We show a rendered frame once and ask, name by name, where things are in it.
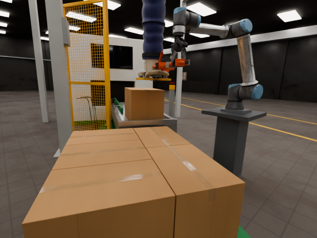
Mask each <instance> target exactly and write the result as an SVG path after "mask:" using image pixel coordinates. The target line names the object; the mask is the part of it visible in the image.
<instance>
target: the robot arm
mask: <svg viewBox="0 0 317 238"><path fill-rule="evenodd" d="M173 15H174V17H173V28H172V29H173V34H174V43H173V44H171V52H172V55H171V56H170V59H171V63H173V62H174V58H175V55H176V54H177V53H176V52H181V59H186V48H187V47H188V43H187V42H186V41H185V40H184V39H183V38H181V37H183V36H184V34H185V33H192V34H206V35H215V36H220V37H221V38H231V37H236V39H237V45H238V52H239V58H240V65H241V71H242V80H243V83H242V84H232V85H229V87H228V98H227V104H226V106H225V109H226V110H244V107H243V103H242V101H243V100H258V99H260V98H261V96H262V94H263V87H262V85H259V84H258V81H257V80H256V79H255V71H254V64H253V56H252V48H251V41H250V31H252V23H251V21H250V20H249V19H243V20H241V21H238V22H236V23H234V24H230V25H222V26H220V25H211V24H204V23H201V17H200V15H198V14H195V13H191V12H188V11H187V9H186V8H185V7H178V8H175V9H174V14H173Z"/></svg>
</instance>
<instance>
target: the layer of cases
mask: <svg viewBox="0 0 317 238"><path fill-rule="evenodd" d="M244 188H245V182H244V181H242V180H241V179H239V178H238V177H237V176H235V175H234V174H233V173H231V172H230V171H228V170H227V169H226V168H224V167H223V166H222V165H220V164H219V163H217V162H216V161H215V160H213V159H212V158H210V157H209V156H207V155H206V154H205V153H204V152H202V151H201V150H199V149H198V148H197V147H195V146H194V145H192V144H191V143H190V142H188V141H187V140H185V139H184V138H183V137H181V136H180V135H178V134H177V133H176V132H175V131H173V130H172V129H170V128H169V127H167V126H163V127H138V128H121V129H103V130H86V131H73V132H72V134H71V136H70V138H69V140H68V141H67V143H66V145H65V147H64V149H63V150H62V152H61V154H60V156H59V158H58V159H57V161H56V163H55V165H54V167H53V168H52V170H51V172H50V174H49V176H48V177H47V179H46V181H45V183H44V184H43V186H42V188H41V190H40V192H39V193H38V196H37V197H36V199H35V201H34V203H33V205H32V206H31V208H30V210H29V212H28V214H27V215H26V217H25V219H24V221H23V223H22V228H23V234H24V238H237V235H238V229H239V222H240V216H241V209H242V201H243V194H244Z"/></svg>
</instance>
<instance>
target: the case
mask: <svg viewBox="0 0 317 238"><path fill-rule="evenodd" d="M164 95H165V90H160V89H155V88H135V87H125V115H126V117H127V118H128V120H149V119H164Z"/></svg>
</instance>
